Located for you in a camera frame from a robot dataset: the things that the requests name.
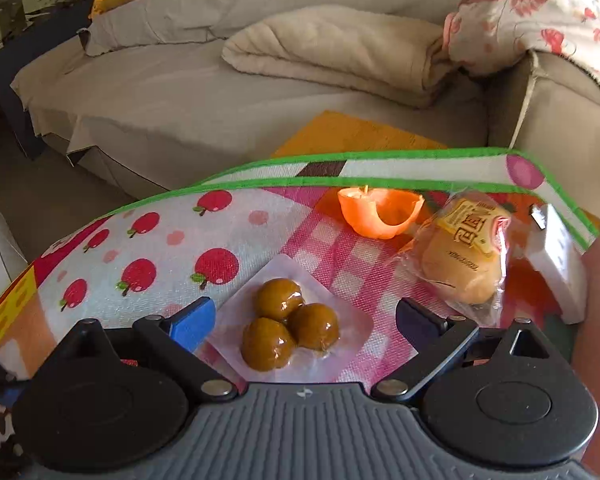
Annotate floral pink blanket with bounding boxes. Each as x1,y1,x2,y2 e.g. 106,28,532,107
442,0,600,106

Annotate beige sofa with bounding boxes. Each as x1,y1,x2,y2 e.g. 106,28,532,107
10,0,600,211

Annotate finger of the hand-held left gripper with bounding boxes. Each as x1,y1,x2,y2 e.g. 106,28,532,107
0,355,28,403

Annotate folded beige blanket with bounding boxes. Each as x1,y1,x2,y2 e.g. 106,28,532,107
221,5,481,109

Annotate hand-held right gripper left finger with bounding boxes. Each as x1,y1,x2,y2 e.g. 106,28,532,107
55,297,239,404

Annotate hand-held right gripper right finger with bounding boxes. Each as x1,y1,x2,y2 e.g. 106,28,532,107
370,297,557,404

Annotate colourful printed play mat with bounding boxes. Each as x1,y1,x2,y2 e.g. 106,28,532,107
0,147,600,461

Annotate white power strip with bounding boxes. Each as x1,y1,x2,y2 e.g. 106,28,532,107
522,203,588,325

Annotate packaged bread bun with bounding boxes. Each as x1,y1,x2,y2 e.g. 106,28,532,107
392,191,513,328

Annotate clear packet of brown meatballs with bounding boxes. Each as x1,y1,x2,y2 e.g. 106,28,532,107
205,253,381,386

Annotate orange plastic cup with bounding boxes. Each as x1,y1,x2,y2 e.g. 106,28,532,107
337,186,426,239

